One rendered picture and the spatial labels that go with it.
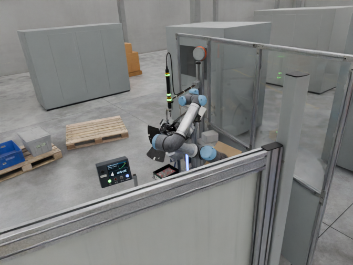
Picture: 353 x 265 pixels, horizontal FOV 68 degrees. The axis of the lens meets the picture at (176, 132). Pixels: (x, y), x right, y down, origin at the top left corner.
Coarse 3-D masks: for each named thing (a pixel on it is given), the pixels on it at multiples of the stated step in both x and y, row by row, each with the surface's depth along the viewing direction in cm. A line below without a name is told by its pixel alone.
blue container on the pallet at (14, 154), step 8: (0, 144) 465; (8, 144) 474; (16, 144) 458; (0, 152) 469; (8, 152) 476; (16, 152) 434; (0, 160) 420; (8, 160) 429; (16, 160) 437; (24, 160) 445; (0, 168) 422
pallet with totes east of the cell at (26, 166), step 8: (24, 152) 475; (48, 152) 470; (56, 152) 470; (32, 160) 447; (48, 160) 469; (8, 168) 428; (16, 168) 430; (24, 168) 439; (32, 168) 448; (8, 176) 430
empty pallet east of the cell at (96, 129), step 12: (96, 120) 597; (108, 120) 593; (120, 120) 589; (72, 132) 544; (84, 132) 540; (96, 132) 537; (108, 132) 534; (120, 132) 530; (72, 144) 503; (84, 144) 520; (96, 144) 520
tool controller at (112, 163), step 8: (112, 160) 220; (120, 160) 217; (128, 160) 220; (96, 168) 220; (104, 168) 212; (112, 168) 215; (120, 168) 217; (128, 168) 220; (104, 176) 213; (104, 184) 214; (112, 184) 217
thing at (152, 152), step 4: (152, 148) 281; (148, 152) 282; (152, 152) 280; (156, 152) 278; (160, 152) 277; (164, 152) 277; (148, 156) 281; (152, 156) 279; (156, 156) 277; (160, 156) 276; (164, 156) 276; (156, 160) 276; (160, 160) 275
